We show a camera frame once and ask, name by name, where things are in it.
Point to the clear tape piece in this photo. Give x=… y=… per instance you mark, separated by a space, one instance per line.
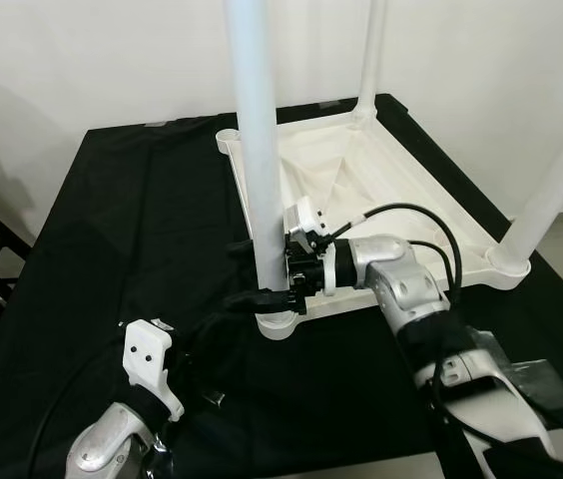
x=541 y=384

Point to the clear plastic wrap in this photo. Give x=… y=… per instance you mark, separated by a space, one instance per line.
x=157 y=454

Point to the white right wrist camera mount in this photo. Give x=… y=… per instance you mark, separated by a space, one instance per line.
x=304 y=220

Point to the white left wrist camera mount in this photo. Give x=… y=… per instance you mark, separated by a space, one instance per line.
x=150 y=364

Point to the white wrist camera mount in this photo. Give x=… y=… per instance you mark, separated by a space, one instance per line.
x=150 y=364
x=304 y=220

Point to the black table cloth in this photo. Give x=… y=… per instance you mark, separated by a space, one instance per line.
x=112 y=279

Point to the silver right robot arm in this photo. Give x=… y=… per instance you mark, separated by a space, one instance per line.
x=411 y=289

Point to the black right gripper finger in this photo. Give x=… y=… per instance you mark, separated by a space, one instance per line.
x=262 y=298

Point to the white plastic children table top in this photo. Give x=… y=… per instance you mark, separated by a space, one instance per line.
x=391 y=190

